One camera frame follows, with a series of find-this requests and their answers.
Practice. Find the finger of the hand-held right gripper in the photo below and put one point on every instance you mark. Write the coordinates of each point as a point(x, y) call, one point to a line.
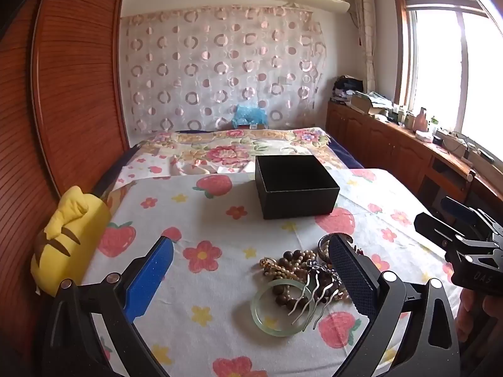
point(458, 208)
point(432, 227)

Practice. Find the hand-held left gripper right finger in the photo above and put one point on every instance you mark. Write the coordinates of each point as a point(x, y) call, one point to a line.
point(349, 279)

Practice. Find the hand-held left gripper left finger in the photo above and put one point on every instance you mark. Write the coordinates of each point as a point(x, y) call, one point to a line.
point(149, 279)

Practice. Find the silver hair comb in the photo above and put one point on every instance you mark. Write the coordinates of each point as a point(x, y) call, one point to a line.
point(319, 273)

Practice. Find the silver bangle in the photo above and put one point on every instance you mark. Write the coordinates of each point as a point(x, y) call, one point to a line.
point(321, 248)

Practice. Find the black jewelry box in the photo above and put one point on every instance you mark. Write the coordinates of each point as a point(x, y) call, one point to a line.
point(290, 200)

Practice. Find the green jade bangle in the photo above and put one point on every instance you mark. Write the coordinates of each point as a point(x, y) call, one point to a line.
point(257, 314)

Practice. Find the person's right hand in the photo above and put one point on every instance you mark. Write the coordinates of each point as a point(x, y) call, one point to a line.
point(485, 310)

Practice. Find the white device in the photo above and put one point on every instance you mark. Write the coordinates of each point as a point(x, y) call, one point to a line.
point(452, 143)

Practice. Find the yellow plush toy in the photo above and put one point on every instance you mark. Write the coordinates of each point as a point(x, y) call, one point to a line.
point(78, 235)

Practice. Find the pink bottle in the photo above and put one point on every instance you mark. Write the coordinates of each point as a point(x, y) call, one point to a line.
point(420, 119)

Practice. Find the long wooden cabinet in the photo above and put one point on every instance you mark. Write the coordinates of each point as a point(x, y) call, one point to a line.
point(377, 141)

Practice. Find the wooden framed window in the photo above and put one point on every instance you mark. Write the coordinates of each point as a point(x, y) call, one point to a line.
point(432, 66)

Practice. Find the floral blanket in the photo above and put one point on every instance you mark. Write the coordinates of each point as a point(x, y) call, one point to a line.
point(220, 149)

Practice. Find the dark clothes pile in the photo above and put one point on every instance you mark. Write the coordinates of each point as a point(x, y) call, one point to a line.
point(347, 86)

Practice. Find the blue plastic bag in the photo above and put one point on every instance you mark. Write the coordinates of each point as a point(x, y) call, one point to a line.
point(249, 116)

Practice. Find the beige window curtain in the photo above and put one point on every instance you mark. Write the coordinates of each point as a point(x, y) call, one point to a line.
point(367, 27)

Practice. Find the circle patterned curtain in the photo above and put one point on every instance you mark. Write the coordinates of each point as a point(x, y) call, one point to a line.
point(216, 66)

